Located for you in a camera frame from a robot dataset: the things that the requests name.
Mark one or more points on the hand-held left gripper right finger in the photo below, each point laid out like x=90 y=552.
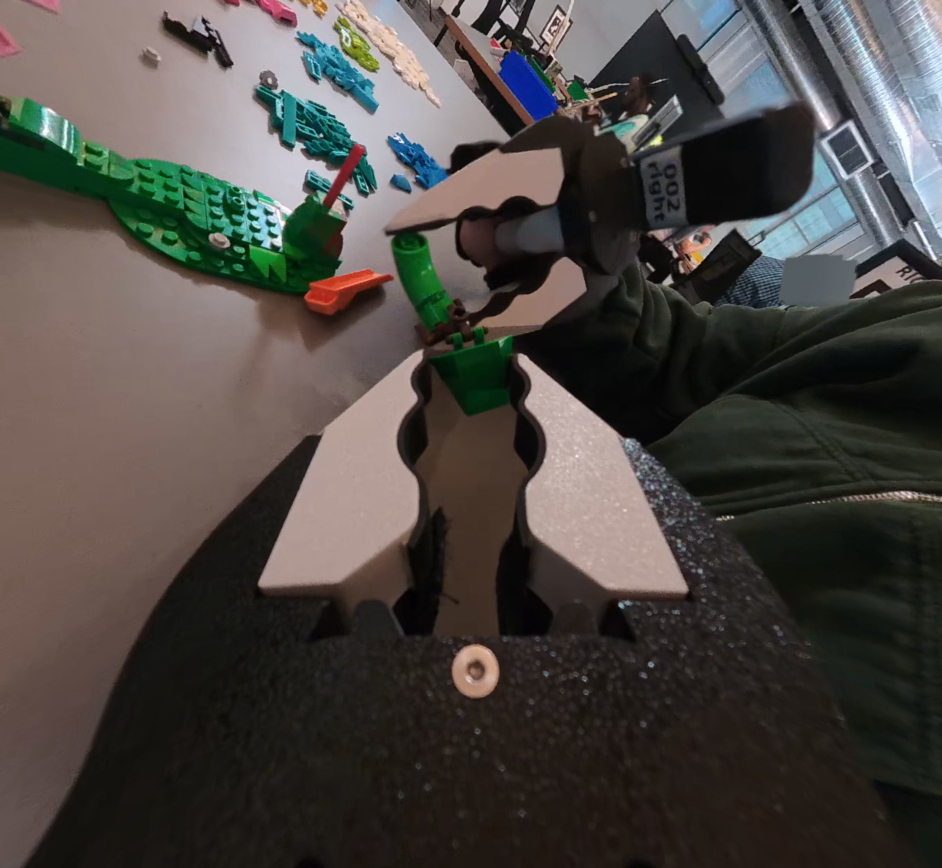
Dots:
x=596 y=515

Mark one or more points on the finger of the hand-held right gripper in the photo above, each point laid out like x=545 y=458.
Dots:
x=552 y=294
x=500 y=180

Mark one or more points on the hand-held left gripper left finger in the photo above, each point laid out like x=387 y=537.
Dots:
x=346 y=515

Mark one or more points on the small brown lego piece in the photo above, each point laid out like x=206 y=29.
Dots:
x=452 y=312

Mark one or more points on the green sloped lego piece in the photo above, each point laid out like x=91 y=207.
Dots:
x=475 y=382

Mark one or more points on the green curved lego stem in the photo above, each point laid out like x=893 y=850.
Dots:
x=416 y=272

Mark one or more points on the person's right forearm green sleeve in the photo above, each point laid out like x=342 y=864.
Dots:
x=699 y=360

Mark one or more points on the red lego bar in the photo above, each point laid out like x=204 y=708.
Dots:
x=346 y=172

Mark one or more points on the pile of white lego pieces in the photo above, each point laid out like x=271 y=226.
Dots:
x=390 y=44

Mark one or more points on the pile of dark teal lego pieces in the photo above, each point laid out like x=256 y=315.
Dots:
x=316 y=128

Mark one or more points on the orange lego piece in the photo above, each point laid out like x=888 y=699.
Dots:
x=342 y=290

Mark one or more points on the pile of light blue lego pieces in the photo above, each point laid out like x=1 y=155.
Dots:
x=338 y=69

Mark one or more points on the pile of lime lego pieces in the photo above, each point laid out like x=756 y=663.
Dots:
x=353 y=44

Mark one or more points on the grey lego gear piece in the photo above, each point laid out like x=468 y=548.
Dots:
x=267 y=79

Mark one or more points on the black lego piece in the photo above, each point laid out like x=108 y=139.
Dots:
x=219 y=47
x=184 y=33

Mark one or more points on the green lego base build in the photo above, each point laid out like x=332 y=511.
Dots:
x=184 y=213

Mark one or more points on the person's right hand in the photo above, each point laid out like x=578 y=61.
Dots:
x=477 y=239

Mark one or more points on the blue plastic bin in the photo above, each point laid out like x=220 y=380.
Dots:
x=526 y=84

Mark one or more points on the black monitor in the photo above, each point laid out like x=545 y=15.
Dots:
x=655 y=66

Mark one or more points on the wood edged background table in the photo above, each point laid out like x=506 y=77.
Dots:
x=471 y=51

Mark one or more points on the black white marker board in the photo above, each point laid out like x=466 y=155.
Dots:
x=557 y=25

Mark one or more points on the person's dark green jacket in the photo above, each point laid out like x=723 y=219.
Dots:
x=846 y=625

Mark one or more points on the white wall unit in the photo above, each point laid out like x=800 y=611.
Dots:
x=848 y=148

